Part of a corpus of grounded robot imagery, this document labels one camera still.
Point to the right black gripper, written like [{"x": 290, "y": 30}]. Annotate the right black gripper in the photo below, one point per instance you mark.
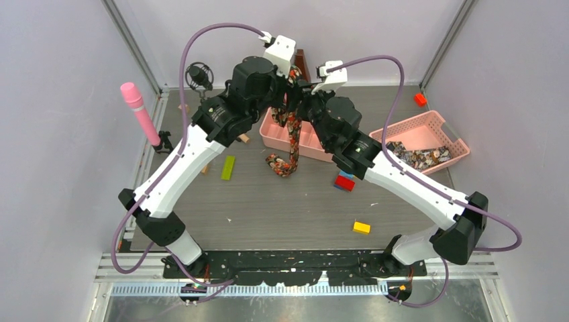
[{"x": 305, "y": 92}]

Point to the floral patterned necktie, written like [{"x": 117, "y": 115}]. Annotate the floral patterned necktie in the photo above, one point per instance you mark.
[{"x": 285, "y": 118}]

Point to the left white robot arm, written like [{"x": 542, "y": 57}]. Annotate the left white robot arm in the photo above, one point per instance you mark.
[{"x": 256, "y": 83}]

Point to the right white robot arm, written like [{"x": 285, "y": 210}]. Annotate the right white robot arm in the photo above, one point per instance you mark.
[{"x": 458, "y": 223}]

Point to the patterned ties in basket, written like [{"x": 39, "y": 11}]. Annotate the patterned ties in basket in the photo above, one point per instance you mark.
[{"x": 420, "y": 159}]

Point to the brown wooden metronome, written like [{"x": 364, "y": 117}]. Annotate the brown wooden metronome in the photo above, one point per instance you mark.
[{"x": 301, "y": 62}]

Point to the pink divided organizer tray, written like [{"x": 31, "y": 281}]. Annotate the pink divided organizer tray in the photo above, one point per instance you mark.
[{"x": 277, "y": 137}]

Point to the blue toy brick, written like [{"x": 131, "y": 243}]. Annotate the blue toy brick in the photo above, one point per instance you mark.
[{"x": 346, "y": 175}]

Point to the wooden cylinder block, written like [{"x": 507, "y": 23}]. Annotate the wooden cylinder block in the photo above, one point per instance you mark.
[{"x": 244, "y": 138}]

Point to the red toy brick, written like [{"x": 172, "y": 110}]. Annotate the red toy brick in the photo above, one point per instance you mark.
[{"x": 344, "y": 183}]

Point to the red block far corner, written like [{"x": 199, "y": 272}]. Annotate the red block far corner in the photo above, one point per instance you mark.
[{"x": 420, "y": 99}]

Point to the pink perforated basket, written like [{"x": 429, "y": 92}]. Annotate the pink perforated basket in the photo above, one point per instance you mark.
[{"x": 426, "y": 131}]

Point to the lime green building plate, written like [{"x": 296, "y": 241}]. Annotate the lime green building plate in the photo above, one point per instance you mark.
[{"x": 228, "y": 167}]

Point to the black microphone with tripod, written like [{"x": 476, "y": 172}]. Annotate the black microphone with tripod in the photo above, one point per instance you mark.
[{"x": 199, "y": 77}]

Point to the yellow block near front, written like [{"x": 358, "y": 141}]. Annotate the yellow block near front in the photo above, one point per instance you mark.
[{"x": 362, "y": 228}]

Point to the wooden cube block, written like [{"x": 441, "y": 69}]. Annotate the wooden cube block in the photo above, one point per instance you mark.
[{"x": 184, "y": 107}]

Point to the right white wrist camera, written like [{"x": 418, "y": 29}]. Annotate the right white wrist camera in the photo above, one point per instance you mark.
[{"x": 332, "y": 77}]

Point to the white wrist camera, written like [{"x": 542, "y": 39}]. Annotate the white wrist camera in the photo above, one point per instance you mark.
[
  {"x": 279, "y": 51},
  {"x": 332, "y": 77}
]

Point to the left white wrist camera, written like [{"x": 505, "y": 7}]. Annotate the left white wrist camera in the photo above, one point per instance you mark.
[{"x": 279, "y": 51}]

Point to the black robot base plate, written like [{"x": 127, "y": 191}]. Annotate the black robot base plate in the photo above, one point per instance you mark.
[{"x": 340, "y": 268}]

